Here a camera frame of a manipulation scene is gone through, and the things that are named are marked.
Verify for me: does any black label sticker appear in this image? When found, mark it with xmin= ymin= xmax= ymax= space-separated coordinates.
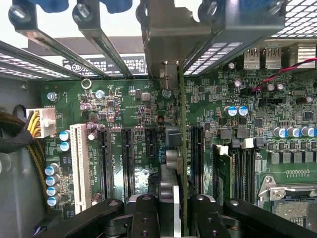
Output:
xmin=62 ymin=55 xmax=148 ymax=75

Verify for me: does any white expansion slot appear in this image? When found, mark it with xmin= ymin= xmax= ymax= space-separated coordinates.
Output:
xmin=69 ymin=123 xmax=93 ymax=215

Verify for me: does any white power connector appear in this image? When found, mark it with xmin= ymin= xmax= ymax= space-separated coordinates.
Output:
xmin=26 ymin=108 xmax=57 ymax=139

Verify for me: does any silver open PC case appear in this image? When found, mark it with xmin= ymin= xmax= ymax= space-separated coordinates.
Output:
xmin=0 ymin=0 xmax=317 ymax=238

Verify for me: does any CPU socket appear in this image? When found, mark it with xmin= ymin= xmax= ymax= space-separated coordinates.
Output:
xmin=257 ymin=175 xmax=317 ymax=235

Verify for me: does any green motherboard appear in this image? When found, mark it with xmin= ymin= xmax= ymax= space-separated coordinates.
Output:
xmin=39 ymin=47 xmax=317 ymax=235

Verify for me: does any short black expansion slot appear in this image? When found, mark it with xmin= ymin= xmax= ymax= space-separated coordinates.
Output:
xmin=145 ymin=127 xmax=158 ymax=160

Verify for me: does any silver USB port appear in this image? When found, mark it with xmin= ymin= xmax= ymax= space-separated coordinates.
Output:
xmin=265 ymin=47 xmax=282 ymax=70
xmin=243 ymin=47 xmax=261 ymax=70

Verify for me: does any black sleeved cable bundle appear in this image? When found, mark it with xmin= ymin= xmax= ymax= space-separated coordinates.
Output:
xmin=0 ymin=110 xmax=48 ymax=214

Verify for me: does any red and black wire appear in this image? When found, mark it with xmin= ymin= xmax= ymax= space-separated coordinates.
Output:
xmin=251 ymin=57 xmax=317 ymax=94

